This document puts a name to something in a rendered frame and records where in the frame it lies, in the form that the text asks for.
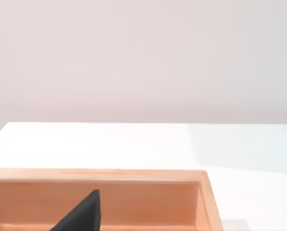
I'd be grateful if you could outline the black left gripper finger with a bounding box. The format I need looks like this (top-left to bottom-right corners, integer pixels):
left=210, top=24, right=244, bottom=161
left=49, top=189, right=102, bottom=231

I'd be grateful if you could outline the shallow salmon-coloured box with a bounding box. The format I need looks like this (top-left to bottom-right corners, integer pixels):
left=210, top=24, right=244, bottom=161
left=0, top=167, right=224, bottom=231

